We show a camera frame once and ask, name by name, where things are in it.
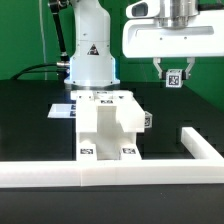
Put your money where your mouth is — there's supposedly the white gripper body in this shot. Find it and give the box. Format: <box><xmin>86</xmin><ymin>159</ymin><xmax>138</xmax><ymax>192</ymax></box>
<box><xmin>122</xmin><ymin>0</ymin><xmax>224</xmax><ymax>58</ymax></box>

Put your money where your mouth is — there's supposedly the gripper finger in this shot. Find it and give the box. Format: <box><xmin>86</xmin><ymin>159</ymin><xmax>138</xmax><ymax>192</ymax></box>
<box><xmin>153</xmin><ymin>57</ymin><xmax>166</xmax><ymax>80</ymax></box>
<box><xmin>182</xmin><ymin>57</ymin><xmax>195</xmax><ymax>80</ymax></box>

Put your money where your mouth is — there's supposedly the white tagged cube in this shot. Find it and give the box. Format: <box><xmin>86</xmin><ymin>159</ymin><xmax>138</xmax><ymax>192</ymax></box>
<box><xmin>145</xmin><ymin>111</ymin><xmax>153</xmax><ymax>128</ymax></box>
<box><xmin>166</xmin><ymin>69</ymin><xmax>183</xmax><ymax>88</ymax></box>

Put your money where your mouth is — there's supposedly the white chair seat part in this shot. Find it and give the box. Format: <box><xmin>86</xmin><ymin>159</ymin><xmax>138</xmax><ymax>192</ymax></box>
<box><xmin>75</xmin><ymin>99</ymin><xmax>138</xmax><ymax>161</ymax></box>

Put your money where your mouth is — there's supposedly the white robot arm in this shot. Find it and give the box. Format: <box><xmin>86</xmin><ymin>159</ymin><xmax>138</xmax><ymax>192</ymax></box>
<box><xmin>65</xmin><ymin>0</ymin><xmax>224</xmax><ymax>88</ymax></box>

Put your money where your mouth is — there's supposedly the white flat tagged plate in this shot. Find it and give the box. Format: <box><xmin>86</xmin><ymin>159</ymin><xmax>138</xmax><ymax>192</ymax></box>
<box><xmin>48</xmin><ymin>104</ymin><xmax>76</xmax><ymax>118</ymax></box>

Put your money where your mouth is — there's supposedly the black cable bundle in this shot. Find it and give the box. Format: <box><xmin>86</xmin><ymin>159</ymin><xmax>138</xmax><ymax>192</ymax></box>
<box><xmin>10</xmin><ymin>61</ymin><xmax>71</xmax><ymax>81</ymax></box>

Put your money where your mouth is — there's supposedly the white boundary fence frame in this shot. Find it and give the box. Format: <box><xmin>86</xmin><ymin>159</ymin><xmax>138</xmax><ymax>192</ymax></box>
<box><xmin>0</xmin><ymin>127</ymin><xmax>224</xmax><ymax>188</ymax></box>

